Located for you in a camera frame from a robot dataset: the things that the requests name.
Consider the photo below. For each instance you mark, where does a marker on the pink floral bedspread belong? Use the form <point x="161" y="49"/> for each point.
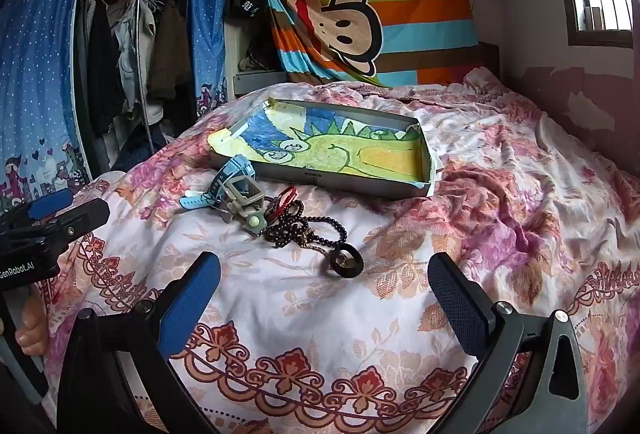
<point x="475" y="194"/>

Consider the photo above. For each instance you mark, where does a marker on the narrow blue dotted curtain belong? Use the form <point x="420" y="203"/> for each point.
<point x="207" y="38"/>

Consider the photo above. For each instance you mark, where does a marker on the grey square watch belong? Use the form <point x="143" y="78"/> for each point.
<point x="242" y="201"/>

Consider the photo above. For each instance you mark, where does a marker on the wooden headboard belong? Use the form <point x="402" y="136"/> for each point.
<point x="489" y="58"/>

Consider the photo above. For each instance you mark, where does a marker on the white cabinet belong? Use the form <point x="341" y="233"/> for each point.
<point x="257" y="81"/>

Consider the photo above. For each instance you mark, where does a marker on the wide blue dotted curtain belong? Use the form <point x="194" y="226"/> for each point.
<point x="35" y="63"/>

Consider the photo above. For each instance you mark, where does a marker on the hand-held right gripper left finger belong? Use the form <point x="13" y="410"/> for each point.
<point x="200" y="284"/>

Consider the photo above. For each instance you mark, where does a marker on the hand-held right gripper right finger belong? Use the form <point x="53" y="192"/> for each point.
<point x="457" y="299"/>

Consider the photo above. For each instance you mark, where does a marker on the person's left hand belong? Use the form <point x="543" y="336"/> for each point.
<point x="32" y="334"/>

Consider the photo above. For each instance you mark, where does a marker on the striped monkey print blanket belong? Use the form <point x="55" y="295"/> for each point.
<point x="400" y="23"/>

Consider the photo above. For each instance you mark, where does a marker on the light blue wrist watch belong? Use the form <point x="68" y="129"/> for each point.
<point x="232" y="168"/>

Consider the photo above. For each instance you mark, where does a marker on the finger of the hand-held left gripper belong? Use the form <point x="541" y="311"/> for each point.
<point x="82" y="216"/>
<point x="50" y="203"/>

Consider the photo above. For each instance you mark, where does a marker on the grey shallow box tray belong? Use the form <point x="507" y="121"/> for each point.
<point x="320" y="179"/>

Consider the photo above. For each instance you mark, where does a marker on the row of hanging clothes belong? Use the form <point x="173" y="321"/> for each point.
<point x="135" y="38"/>

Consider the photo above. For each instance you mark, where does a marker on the metal clothes rack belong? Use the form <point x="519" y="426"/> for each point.
<point x="142" y="78"/>

